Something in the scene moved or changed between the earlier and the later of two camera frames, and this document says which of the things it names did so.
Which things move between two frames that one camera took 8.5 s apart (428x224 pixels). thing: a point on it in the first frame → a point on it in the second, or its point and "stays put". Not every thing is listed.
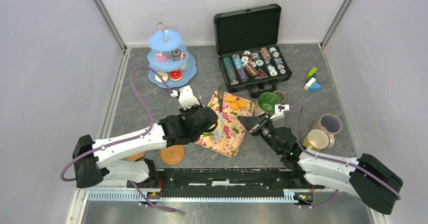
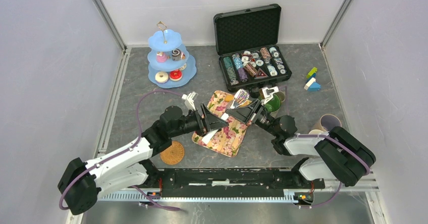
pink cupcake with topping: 161,57 stays put
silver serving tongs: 218,133 → 241,96
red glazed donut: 175,75 stays put
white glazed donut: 165,77 stays put
